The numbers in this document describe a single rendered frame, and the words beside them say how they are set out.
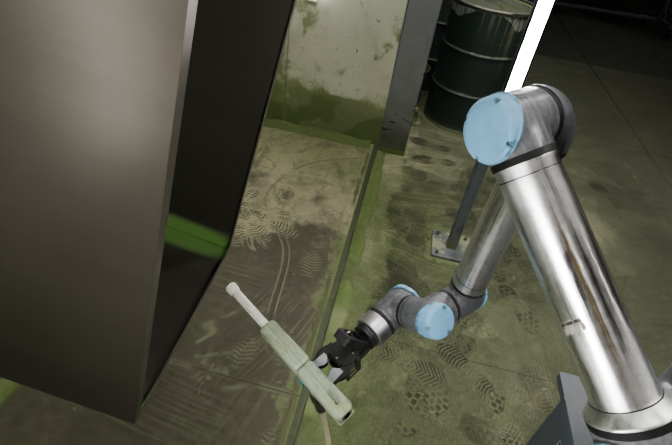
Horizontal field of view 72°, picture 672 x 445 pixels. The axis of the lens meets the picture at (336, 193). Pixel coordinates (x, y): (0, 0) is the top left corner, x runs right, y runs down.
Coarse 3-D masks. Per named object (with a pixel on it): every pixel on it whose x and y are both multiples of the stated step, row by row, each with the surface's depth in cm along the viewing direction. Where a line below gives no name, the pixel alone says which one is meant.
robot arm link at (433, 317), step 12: (408, 300) 120; (420, 300) 117; (432, 300) 116; (444, 300) 117; (396, 312) 120; (408, 312) 117; (420, 312) 113; (432, 312) 112; (444, 312) 113; (456, 312) 117; (408, 324) 117; (420, 324) 113; (432, 324) 111; (444, 324) 113; (432, 336) 112; (444, 336) 113
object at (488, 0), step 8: (464, 0) 303; (472, 0) 307; (480, 0) 310; (488, 0) 313; (496, 0) 316; (504, 0) 319; (512, 0) 321; (496, 8) 298; (504, 8) 299; (512, 8) 303; (520, 8) 306; (528, 8) 308
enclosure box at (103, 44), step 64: (0, 0) 50; (64, 0) 49; (128, 0) 47; (192, 0) 47; (256, 0) 104; (0, 64) 55; (64, 64) 53; (128, 64) 52; (192, 64) 116; (256, 64) 113; (0, 128) 61; (64, 128) 59; (128, 128) 57; (192, 128) 128; (256, 128) 124; (0, 192) 68; (64, 192) 65; (128, 192) 63; (192, 192) 141; (0, 256) 77; (64, 256) 74; (128, 256) 71; (192, 256) 146; (0, 320) 89; (64, 320) 85; (128, 320) 81; (64, 384) 100; (128, 384) 95
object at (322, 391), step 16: (256, 320) 122; (272, 320) 120; (272, 336) 116; (288, 336) 116; (288, 352) 113; (304, 368) 110; (304, 384) 110; (320, 384) 107; (320, 400) 105; (336, 400) 102; (336, 416) 102
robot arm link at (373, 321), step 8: (368, 312) 123; (360, 320) 122; (368, 320) 120; (376, 320) 120; (384, 320) 120; (368, 328) 120; (376, 328) 119; (384, 328) 120; (376, 336) 119; (384, 336) 120
